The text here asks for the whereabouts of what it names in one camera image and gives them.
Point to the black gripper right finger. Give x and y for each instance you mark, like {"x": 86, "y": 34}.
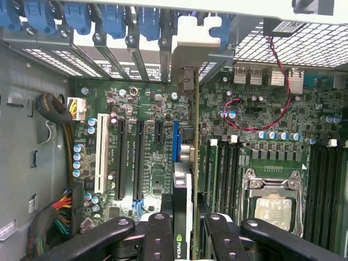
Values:
{"x": 225, "y": 242}

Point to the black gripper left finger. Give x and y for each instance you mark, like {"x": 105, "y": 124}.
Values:
{"x": 157, "y": 239}

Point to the CPU with paste residue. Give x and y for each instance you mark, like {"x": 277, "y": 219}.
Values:
{"x": 273, "y": 212}

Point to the green motherboard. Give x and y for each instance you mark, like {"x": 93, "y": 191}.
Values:
{"x": 152, "y": 168}

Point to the green RAM stick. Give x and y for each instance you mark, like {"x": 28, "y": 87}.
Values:
{"x": 212, "y": 168}

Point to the black long expansion slot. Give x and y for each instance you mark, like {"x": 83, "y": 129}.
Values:
{"x": 121, "y": 163}
{"x": 139, "y": 163}

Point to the black main power connector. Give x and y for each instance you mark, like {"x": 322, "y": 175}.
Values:
{"x": 77, "y": 206}

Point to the blue expansion slot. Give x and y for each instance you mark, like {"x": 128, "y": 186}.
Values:
{"x": 176, "y": 141}

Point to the white expansion slot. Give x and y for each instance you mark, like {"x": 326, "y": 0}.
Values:
{"x": 102, "y": 152}

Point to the black short expansion slot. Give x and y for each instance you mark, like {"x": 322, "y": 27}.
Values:
{"x": 159, "y": 133}

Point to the white power connector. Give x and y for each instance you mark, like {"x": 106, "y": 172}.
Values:
{"x": 80, "y": 108}

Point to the silver USB port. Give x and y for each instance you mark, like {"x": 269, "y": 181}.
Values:
{"x": 255, "y": 76}
{"x": 240, "y": 76}

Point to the silver port block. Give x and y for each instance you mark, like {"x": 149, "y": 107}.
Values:
{"x": 296, "y": 81}
{"x": 277, "y": 77}

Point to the metal slot cover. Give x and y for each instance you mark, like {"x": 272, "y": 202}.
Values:
{"x": 165, "y": 62}
{"x": 110, "y": 58}
{"x": 138, "y": 59}

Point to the black open PC case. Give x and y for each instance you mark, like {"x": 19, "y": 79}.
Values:
{"x": 16, "y": 108}

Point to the blue slot clip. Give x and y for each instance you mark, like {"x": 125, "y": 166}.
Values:
{"x": 9, "y": 13}
{"x": 149, "y": 24}
{"x": 224, "y": 30}
{"x": 39, "y": 16}
{"x": 113, "y": 20}
{"x": 77, "y": 16}

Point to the black box with label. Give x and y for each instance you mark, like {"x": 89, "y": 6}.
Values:
{"x": 272, "y": 28}

